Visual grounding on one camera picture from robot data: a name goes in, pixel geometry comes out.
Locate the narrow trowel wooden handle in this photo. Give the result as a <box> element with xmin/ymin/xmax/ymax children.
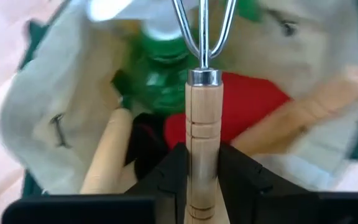
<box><xmin>79</xmin><ymin>108</ymin><xmax>138</xmax><ymax>195</ymax></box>

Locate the transplant trowel wooden handle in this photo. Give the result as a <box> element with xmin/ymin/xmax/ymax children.
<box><xmin>230</xmin><ymin>67</ymin><xmax>358</xmax><ymax>156</ymax></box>

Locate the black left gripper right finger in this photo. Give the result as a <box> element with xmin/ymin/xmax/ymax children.
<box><xmin>218</xmin><ymin>144</ymin><xmax>358</xmax><ymax>224</ymax></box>

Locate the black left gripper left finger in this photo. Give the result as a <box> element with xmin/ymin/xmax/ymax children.
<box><xmin>1</xmin><ymin>144</ymin><xmax>188</xmax><ymax>224</ymax></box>

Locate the green spray bottle white trigger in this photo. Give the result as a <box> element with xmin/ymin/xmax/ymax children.
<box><xmin>85</xmin><ymin>0</ymin><xmax>264</xmax><ymax>116</ymax></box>

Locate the red and black garden glove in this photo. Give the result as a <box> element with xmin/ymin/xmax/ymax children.
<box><xmin>126</xmin><ymin>72</ymin><xmax>291</xmax><ymax>181</ymax></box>

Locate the metal hand rake wooden handle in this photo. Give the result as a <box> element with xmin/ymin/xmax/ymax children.
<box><xmin>171</xmin><ymin>0</ymin><xmax>238</xmax><ymax>224</ymax></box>

